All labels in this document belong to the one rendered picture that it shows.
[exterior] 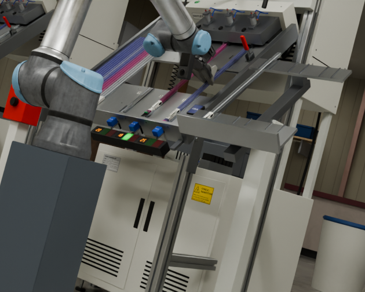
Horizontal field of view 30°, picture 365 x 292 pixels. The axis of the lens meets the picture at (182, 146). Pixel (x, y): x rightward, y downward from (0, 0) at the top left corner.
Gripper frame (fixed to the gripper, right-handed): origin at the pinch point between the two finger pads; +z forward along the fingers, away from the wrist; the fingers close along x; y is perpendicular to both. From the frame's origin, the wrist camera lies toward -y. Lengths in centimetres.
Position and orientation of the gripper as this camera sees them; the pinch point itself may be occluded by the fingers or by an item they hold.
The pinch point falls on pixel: (207, 83)
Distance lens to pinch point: 243.7
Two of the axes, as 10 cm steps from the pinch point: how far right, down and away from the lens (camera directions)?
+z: 4.2, 6.3, 6.6
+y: 5.1, -7.6, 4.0
